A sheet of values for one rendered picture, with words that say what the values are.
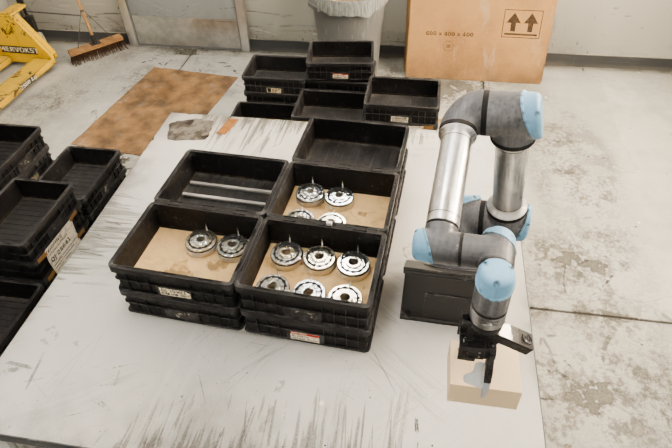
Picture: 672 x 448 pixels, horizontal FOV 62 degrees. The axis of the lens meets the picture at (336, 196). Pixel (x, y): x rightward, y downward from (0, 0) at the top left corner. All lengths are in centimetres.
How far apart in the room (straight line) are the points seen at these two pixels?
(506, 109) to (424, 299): 64
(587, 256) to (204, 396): 212
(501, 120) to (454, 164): 17
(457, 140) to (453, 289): 50
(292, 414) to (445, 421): 42
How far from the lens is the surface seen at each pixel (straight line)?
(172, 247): 193
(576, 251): 317
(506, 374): 141
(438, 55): 440
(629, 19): 478
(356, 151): 223
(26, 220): 283
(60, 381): 190
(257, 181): 211
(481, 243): 123
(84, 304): 205
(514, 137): 145
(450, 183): 131
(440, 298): 172
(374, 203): 199
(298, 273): 177
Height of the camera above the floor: 216
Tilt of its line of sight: 41 degrees down
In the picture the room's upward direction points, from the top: 2 degrees counter-clockwise
